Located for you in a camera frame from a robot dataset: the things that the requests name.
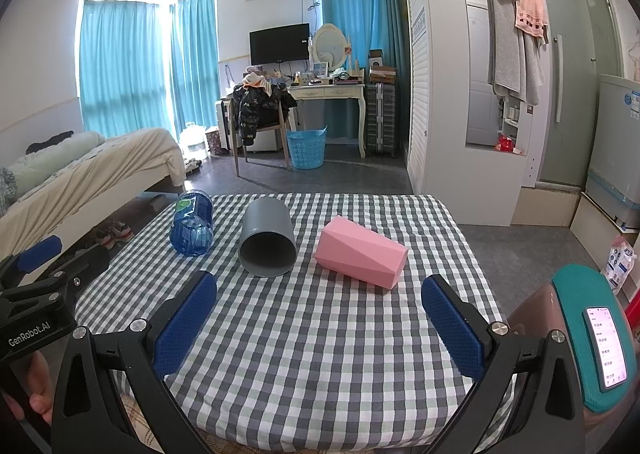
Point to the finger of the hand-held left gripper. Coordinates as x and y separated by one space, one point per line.
85 259
39 254

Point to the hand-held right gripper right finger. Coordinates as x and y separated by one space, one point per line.
452 329

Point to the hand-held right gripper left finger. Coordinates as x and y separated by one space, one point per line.
184 321

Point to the blue plastic bottle cup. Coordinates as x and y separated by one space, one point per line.
190 229

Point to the pink faceted cup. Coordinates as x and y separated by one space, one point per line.
360 254

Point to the grey cup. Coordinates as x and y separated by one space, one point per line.
265 224

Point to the person's left hand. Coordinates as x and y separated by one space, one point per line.
41 394

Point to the white sneaker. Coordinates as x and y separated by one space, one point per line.
121 231
100 236

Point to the brown block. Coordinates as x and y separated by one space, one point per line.
155 203

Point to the bed with beige blanket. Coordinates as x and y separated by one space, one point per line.
105 169

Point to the pale green pillow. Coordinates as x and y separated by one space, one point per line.
55 154

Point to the plaid cloth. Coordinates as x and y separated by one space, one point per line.
131 414

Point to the black cloth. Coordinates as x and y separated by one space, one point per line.
50 139

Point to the teal phone cushion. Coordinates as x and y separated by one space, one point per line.
570 294

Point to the grey white checkered tablecloth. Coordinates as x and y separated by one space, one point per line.
320 339

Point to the pair of slippers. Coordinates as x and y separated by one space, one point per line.
192 165

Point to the smartphone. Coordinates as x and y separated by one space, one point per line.
606 349

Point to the clear water jug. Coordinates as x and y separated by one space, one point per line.
194 141

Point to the patterned waste bin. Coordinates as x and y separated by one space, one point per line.
214 141

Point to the white plastic bag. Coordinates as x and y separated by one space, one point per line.
620 264

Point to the red packet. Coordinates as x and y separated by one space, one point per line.
505 144

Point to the wide teal curtain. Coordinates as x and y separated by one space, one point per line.
125 69

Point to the blue laundry basket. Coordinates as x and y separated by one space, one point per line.
306 149

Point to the wooden chair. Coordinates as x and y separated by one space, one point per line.
281 131

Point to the white wardrobe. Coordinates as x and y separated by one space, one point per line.
440 109

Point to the grey suitcase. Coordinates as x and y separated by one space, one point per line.
380 119

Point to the black jacket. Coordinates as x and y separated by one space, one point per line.
255 109

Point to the narrow teal curtain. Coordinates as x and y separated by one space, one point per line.
195 59

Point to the white appliance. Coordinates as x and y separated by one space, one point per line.
617 134

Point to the cream dressing table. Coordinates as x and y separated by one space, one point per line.
325 93

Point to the cardboard boxes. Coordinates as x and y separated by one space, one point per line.
382 69

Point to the grey hanging towel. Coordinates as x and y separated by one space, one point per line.
510 64

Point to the frosted glass door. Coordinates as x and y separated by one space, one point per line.
580 84

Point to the black television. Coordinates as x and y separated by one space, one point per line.
279 44

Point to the oval vanity mirror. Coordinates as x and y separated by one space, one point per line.
330 44

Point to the pink hanging towel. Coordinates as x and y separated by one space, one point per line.
531 9

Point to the tall teal curtain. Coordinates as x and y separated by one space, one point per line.
360 9

